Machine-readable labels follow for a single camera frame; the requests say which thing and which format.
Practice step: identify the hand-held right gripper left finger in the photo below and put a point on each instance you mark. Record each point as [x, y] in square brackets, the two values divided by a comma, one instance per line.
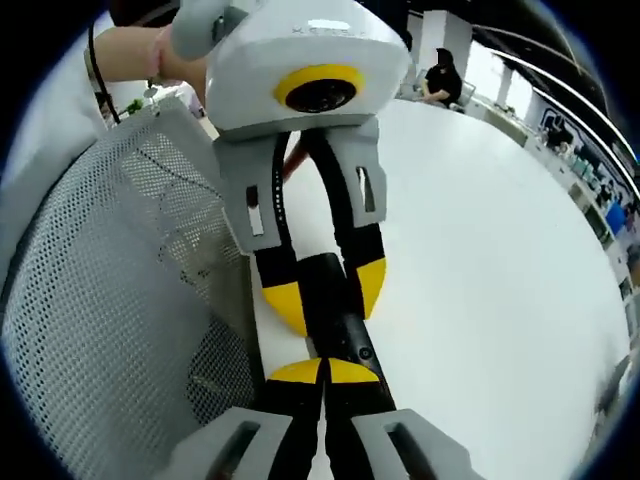
[280, 440]

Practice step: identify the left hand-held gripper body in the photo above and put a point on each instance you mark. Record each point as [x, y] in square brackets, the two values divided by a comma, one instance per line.
[260, 55]

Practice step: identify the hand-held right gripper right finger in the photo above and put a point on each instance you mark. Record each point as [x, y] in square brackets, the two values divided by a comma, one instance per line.
[370, 440]

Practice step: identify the black remote control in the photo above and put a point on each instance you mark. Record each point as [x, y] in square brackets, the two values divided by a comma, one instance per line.
[350, 335]

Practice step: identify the person's left hand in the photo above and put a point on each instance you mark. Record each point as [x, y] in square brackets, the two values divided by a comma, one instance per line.
[180, 70]

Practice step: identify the grey office chair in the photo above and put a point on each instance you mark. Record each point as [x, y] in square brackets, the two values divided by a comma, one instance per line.
[465, 97]

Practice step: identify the small green plant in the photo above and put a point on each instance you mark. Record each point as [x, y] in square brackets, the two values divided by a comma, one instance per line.
[135, 106]

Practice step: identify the grey mesh basket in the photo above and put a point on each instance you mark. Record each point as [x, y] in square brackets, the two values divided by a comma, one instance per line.
[100, 275]

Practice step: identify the person's white shirt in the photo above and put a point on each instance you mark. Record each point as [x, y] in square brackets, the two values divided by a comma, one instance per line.
[55, 125]

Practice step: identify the long white desk row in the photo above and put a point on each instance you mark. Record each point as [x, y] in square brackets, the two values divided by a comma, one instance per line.
[575, 185]

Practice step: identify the long ceiling light strip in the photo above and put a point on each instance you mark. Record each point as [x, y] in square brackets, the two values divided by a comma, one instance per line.
[565, 85]

